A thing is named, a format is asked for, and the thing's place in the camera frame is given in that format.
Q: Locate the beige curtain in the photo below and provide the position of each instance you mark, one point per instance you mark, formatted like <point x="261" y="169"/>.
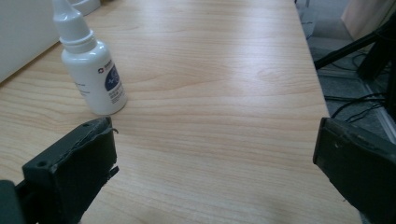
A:
<point x="364" y="15"/>

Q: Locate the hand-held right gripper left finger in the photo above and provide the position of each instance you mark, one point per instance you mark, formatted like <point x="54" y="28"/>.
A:
<point x="71" y="168"/>

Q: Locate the white dropper bottle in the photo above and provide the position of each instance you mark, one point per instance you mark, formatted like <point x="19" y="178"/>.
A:
<point x="93" y="77"/>

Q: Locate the white box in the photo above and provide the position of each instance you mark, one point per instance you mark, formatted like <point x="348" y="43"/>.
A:
<point x="21" y="34"/>

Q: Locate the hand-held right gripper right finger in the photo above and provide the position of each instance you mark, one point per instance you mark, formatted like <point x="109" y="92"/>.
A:
<point x="358" y="161"/>

